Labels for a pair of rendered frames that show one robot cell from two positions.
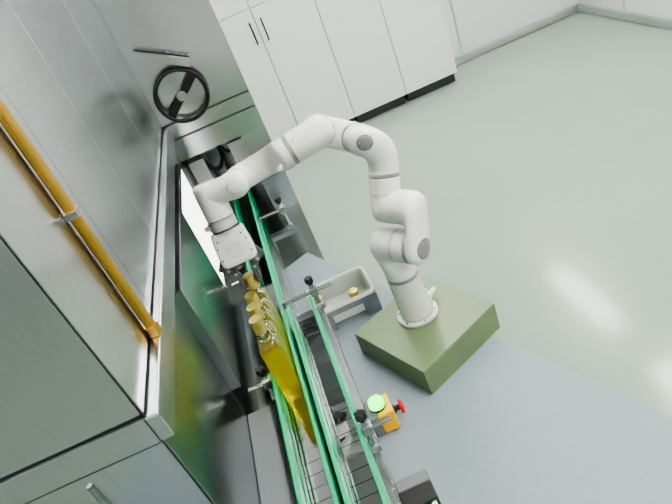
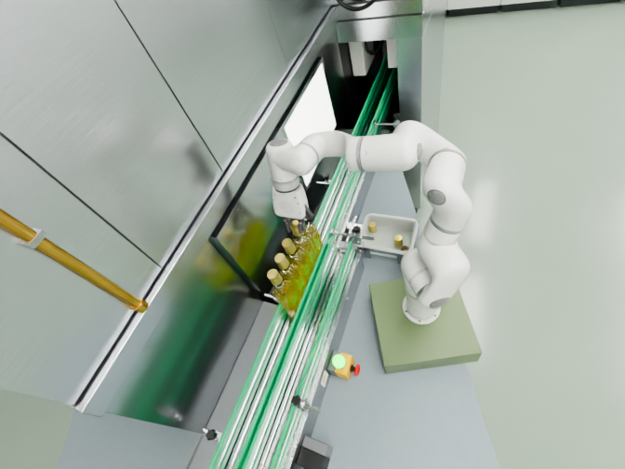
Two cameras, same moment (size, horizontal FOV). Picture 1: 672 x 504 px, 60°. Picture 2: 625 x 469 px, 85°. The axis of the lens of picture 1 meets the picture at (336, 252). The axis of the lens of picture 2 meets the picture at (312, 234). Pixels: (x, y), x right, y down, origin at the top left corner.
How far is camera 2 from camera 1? 91 cm
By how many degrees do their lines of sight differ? 36
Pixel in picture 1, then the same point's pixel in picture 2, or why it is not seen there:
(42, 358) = not seen: outside the picture
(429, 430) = (364, 400)
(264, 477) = (241, 361)
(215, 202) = (279, 167)
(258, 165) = (337, 144)
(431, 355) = (400, 356)
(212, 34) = not seen: outside the picture
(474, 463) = (369, 455)
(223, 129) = (383, 27)
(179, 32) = not seen: outside the picture
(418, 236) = (438, 296)
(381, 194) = (430, 239)
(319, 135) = (394, 163)
